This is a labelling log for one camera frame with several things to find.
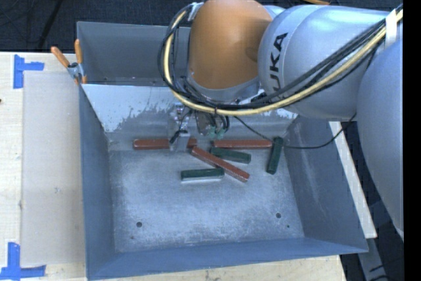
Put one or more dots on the pale flat board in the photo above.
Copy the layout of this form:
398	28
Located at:
52	158

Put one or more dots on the grey metal bin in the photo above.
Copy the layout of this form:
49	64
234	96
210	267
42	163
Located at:
204	207

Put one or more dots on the dark green flat block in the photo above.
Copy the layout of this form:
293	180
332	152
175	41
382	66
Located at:
232	155
202	174
275	156

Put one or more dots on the red-brown flat block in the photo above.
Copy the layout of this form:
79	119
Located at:
241	143
151	143
223	165

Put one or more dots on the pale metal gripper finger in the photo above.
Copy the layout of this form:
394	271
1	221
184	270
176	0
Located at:
181	143
180	116

